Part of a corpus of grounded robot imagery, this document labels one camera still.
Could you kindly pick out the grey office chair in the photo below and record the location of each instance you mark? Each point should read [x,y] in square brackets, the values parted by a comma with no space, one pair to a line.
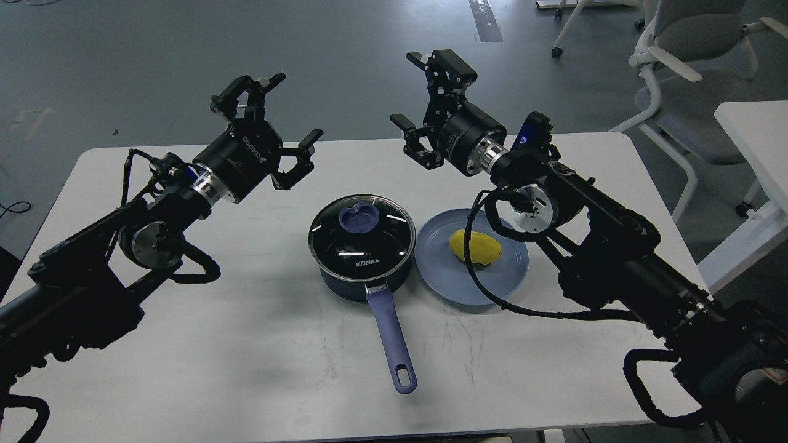
[694,56]

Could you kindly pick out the blue plate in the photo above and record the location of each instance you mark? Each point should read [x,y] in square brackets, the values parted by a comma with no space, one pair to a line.
[446,275]

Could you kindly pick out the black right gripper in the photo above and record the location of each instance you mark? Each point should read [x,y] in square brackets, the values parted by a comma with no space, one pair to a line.
[454,125]

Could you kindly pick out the yellow potato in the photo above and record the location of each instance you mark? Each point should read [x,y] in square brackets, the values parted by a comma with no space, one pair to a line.
[483,248]

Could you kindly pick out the dark blue saucepan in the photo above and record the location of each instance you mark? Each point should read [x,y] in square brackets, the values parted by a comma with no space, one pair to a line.
[378,294]

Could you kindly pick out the glass pot lid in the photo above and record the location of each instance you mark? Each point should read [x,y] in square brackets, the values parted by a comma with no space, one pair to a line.
[362,237]

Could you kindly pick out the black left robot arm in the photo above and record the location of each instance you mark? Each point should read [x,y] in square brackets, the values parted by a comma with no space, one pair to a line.
[88,289]

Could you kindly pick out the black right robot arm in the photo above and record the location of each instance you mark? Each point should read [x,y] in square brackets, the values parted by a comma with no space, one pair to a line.
[719,365]

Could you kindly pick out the white chair base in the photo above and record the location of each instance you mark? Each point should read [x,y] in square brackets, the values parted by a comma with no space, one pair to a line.
[572,14]

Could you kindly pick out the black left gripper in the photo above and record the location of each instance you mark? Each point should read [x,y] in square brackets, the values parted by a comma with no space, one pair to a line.
[250,149]

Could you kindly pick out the white side table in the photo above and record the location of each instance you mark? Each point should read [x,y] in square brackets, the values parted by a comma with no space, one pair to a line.
[759,131]

